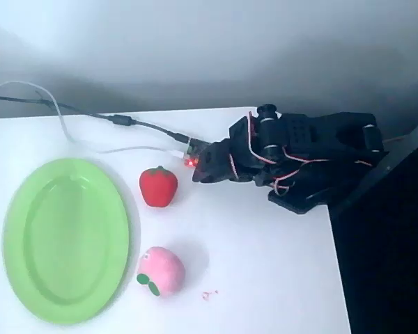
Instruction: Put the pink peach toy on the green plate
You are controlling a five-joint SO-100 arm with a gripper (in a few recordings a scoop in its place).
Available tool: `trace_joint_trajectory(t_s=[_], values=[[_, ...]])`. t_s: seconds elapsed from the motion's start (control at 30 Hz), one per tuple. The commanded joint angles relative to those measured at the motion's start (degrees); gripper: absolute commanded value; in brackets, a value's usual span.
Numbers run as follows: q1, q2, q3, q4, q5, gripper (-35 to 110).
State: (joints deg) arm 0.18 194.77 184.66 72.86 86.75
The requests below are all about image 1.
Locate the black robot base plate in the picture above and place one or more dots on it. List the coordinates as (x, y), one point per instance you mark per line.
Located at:
(296, 202)

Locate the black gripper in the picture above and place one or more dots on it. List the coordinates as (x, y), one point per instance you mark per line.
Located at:
(212, 163)

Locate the pink plush peach toy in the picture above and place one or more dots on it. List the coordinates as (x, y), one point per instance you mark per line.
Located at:
(165, 269)

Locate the red strawberry toy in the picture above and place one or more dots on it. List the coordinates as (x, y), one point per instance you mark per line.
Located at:
(158, 189)

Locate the black so-100 robot arm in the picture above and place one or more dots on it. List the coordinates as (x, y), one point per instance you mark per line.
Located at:
(317, 139)

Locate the controller board with red led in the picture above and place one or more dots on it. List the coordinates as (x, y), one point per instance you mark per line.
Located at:
(192, 150)

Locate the green oval plastic plate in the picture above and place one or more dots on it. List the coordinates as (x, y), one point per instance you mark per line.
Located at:
(66, 243)

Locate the black cabinet with grey edge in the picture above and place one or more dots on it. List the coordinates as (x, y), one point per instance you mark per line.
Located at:
(386, 243)

